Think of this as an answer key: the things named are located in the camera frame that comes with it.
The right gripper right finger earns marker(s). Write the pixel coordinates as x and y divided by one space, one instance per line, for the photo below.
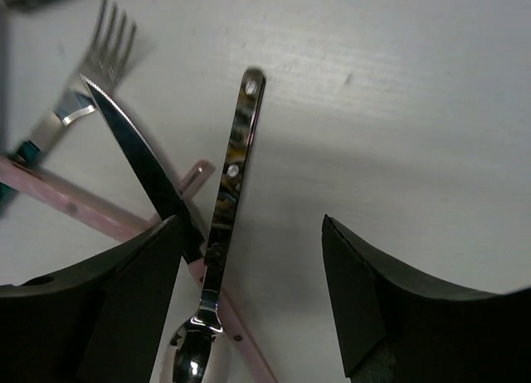
395 323

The dark handle spoon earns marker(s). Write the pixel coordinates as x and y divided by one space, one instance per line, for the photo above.
188 353

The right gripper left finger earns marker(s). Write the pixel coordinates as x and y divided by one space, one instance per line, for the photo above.
100 320

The pink handle fork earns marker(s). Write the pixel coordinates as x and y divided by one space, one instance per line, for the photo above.
237 335

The pink handle spoon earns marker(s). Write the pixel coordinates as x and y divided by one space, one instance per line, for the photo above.
79 204

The teal handle fork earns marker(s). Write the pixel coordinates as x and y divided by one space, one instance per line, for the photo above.
105 61

